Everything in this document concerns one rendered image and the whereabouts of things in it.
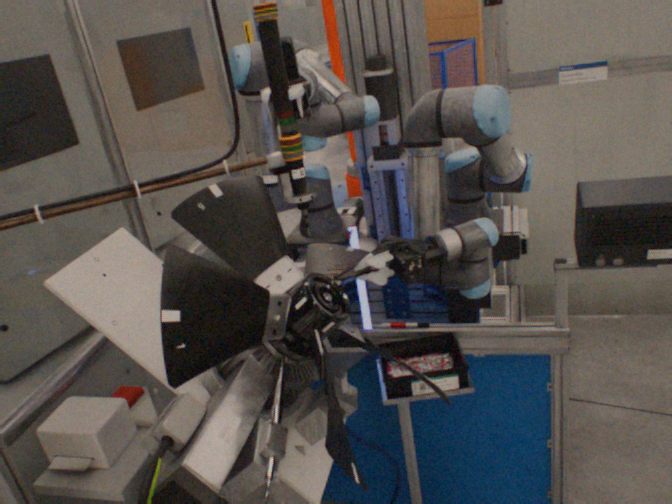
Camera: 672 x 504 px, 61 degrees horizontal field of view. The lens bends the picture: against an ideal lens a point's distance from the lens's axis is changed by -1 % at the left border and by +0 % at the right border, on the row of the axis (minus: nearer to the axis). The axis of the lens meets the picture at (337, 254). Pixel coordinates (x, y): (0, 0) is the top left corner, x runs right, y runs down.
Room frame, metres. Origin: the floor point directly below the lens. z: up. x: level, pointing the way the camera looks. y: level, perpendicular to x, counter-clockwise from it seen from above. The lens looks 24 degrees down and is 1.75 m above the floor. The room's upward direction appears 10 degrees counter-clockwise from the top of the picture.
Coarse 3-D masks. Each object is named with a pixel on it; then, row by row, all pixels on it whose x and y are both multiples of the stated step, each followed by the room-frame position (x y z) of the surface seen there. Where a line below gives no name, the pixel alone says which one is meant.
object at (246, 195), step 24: (240, 192) 1.21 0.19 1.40; (264, 192) 1.22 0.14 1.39; (192, 216) 1.15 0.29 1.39; (216, 216) 1.16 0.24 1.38; (240, 216) 1.16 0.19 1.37; (264, 216) 1.17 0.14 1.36; (216, 240) 1.12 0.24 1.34; (240, 240) 1.12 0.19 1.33; (264, 240) 1.12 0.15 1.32; (240, 264) 1.09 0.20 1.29; (264, 264) 1.08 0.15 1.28
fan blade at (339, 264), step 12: (312, 252) 1.33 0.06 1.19; (324, 252) 1.32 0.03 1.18; (336, 252) 1.31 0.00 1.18; (348, 252) 1.31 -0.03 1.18; (360, 252) 1.32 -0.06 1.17; (312, 264) 1.26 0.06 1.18; (324, 264) 1.25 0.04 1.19; (336, 264) 1.23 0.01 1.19; (348, 264) 1.22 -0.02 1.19; (336, 276) 1.14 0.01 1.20; (348, 276) 1.15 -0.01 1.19
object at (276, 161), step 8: (272, 160) 1.09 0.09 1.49; (280, 160) 1.10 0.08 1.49; (272, 168) 1.09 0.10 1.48; (280, 168) 1.09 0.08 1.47; (280, 176) 1.09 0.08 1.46; (288, 176) 1.10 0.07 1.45; (280, 184) 1.10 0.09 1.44; (288, 184) 1.10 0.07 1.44; (288, 192) 1.10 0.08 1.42; (312, 192) 1.10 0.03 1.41; (288, 200) 1.09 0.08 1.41; (296, 200) 1.09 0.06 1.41; (304, 200) 1.08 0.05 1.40
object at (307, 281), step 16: (304, 288) 0.99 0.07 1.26; (320, 288) 1.03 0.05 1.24; (336, 288) 1.05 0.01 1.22; (304, 304) 0.97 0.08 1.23; (320, 304) 0.98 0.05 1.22; (336, 304) 1.01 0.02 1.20; (288, 320) 0.98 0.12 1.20; (304, 320) 0.97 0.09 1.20; (320, 320) 0.96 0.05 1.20; (336, 320) 0.96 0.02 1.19; (288, 336) 0.99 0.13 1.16; (304, 336) 0.97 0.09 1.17; (320, 336) 0.97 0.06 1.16; (288, 352) 0.97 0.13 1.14; (304, 352) 0.98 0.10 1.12
